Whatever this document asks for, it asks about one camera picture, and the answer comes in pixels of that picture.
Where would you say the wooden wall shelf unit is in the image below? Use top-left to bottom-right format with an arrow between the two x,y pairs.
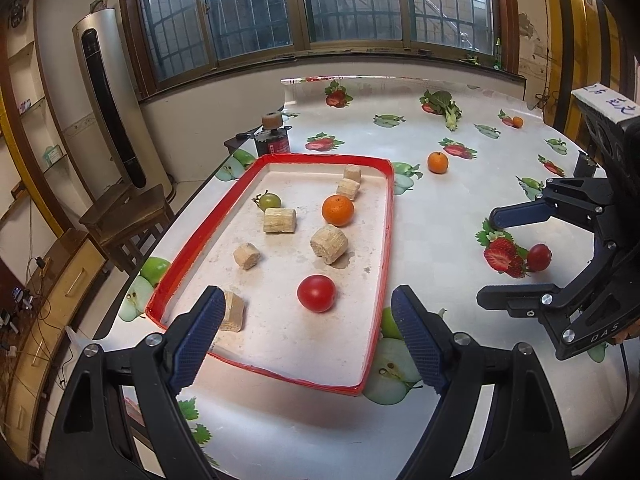
0,0 -> 76,241

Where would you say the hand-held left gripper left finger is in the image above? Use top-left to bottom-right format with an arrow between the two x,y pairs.
44,285 -> 227,480

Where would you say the silver tower air conditioner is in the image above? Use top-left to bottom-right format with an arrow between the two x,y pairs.
71,8 -> 171,192

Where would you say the yellow wooden cabinet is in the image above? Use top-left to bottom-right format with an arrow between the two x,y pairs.
0,227 -> 108,456

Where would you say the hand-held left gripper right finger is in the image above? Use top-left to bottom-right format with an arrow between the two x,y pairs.
391,285 -> 573,480

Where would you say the black cable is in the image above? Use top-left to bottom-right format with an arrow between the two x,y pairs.
617,342 -> 633,441

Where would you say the dark wooden stool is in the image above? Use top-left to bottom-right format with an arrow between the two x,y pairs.
79,183 -> 176,273

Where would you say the bright red tomato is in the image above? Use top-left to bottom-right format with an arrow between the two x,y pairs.
297,274 -> 337,314

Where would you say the barred window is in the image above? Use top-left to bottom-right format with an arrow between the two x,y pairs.
117,0 -> 521,98

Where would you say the dark red tomato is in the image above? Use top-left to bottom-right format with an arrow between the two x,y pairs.
526,243 -> 553,272

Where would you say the leafy green vegetable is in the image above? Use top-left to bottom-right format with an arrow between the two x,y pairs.
420,89 -> 463,132

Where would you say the large sugarcane piece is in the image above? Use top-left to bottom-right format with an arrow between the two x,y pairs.
310,225 -> 349,266

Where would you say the green tomato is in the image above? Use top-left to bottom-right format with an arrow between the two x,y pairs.
252,191 -> 282,212

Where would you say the red-rimmed white tray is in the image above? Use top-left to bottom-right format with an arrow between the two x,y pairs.
145,152 -> 396,397

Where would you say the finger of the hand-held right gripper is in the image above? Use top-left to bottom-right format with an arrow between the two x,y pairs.
476,242 -> 637,320
489,176 -> 616,233

